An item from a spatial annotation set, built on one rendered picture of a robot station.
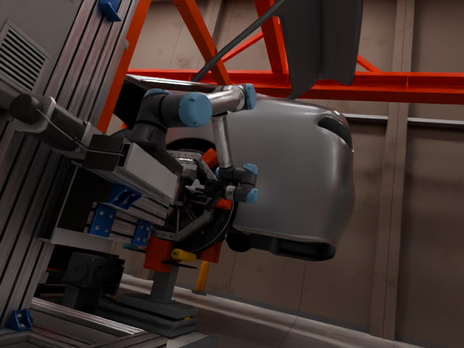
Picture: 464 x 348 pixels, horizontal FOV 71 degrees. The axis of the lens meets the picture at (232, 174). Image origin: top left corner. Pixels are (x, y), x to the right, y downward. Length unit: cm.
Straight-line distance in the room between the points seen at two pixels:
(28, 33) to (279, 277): 524
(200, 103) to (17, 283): 74
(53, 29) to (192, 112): 44
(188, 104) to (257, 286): 491
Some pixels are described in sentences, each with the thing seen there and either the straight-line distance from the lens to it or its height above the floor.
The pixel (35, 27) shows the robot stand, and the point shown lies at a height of 94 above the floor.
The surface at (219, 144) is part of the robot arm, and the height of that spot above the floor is 106.
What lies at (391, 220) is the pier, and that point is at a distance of 572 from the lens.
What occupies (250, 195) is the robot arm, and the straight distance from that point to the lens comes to 156.
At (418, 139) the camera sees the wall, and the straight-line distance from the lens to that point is 647.
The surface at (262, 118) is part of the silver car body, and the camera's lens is 224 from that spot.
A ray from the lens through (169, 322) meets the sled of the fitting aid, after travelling 192.
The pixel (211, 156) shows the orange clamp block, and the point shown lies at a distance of 196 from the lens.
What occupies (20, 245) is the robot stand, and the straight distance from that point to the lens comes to 105.
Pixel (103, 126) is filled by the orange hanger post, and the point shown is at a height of 117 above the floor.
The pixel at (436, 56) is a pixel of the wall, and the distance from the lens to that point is 740.
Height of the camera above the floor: 49
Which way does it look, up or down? 16 degrees up
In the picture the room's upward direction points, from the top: 12 degrees clockwise
